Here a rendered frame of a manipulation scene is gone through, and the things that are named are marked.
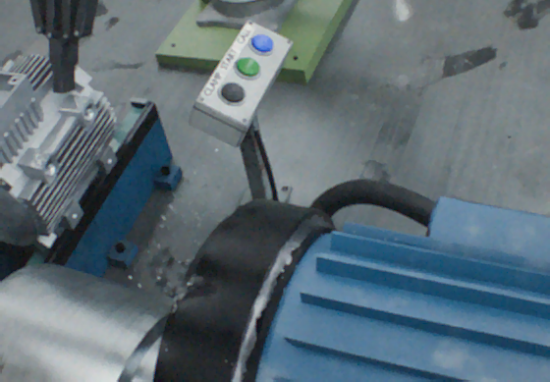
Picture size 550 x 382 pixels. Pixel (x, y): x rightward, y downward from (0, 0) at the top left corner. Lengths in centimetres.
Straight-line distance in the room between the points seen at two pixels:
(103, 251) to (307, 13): 63
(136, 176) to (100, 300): 52
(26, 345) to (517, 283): 41
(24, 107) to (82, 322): 38
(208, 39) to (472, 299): 113
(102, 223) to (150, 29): 58
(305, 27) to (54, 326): 91
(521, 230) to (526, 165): 75
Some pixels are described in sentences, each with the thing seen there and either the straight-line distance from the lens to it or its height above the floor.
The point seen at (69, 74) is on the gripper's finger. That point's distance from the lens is 96.
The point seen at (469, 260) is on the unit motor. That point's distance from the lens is 36.
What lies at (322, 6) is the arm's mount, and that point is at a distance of 144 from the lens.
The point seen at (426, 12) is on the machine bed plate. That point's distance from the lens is 147.
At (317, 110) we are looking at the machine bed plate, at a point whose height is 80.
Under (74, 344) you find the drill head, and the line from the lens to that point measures 60.
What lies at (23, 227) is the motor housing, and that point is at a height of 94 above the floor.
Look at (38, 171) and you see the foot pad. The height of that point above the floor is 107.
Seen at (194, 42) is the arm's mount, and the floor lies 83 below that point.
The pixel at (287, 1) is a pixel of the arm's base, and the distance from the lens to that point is 144.
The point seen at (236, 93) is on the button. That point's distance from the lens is 90.
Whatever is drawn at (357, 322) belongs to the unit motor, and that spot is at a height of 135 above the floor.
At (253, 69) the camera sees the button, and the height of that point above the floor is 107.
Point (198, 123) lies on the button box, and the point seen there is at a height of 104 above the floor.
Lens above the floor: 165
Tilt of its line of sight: 46 degrees down
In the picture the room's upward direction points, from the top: 12 degrees counter-clockwise
